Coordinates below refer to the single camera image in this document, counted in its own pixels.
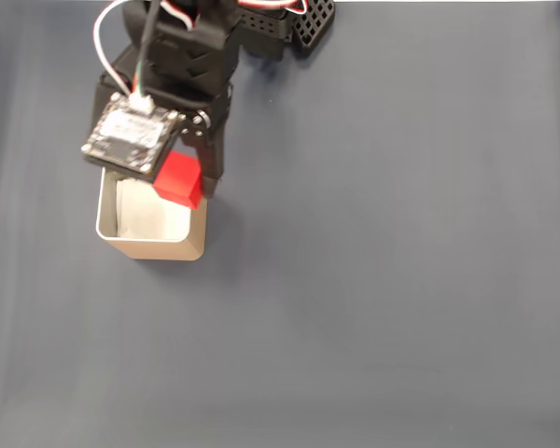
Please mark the red cube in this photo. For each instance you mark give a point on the red cube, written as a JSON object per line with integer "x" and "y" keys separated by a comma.
{"x": 179, "y": 179}

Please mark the tan box with silver inside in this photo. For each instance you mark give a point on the tan box with silver inside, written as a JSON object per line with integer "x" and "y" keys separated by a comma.
{"x": 168, "y": 249}

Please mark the blue-grey table mat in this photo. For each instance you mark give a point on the blue-grey table mat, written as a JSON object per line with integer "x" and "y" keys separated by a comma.
{"x": 354, "y": 280}

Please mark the camera circuit board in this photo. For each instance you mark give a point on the camera circuit board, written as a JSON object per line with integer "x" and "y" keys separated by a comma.
{"x": 128, "y": 135}

